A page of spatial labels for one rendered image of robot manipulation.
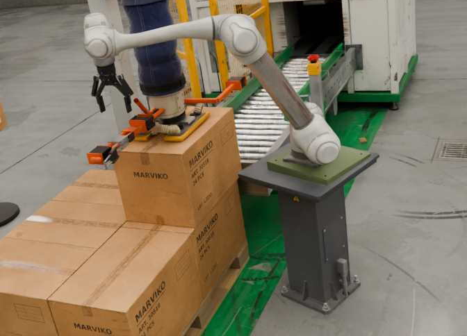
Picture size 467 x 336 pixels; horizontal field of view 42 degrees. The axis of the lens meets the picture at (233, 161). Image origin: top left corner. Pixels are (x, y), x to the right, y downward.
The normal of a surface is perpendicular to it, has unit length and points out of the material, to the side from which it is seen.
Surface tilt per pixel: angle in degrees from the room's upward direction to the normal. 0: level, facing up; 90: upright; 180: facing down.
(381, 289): 0
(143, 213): 90
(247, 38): 86
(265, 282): 0
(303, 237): 90
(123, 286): 0
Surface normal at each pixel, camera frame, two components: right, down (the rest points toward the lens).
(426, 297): -0.14, -0.90
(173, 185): -0.39, 0.43
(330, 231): 0.72, 0.19
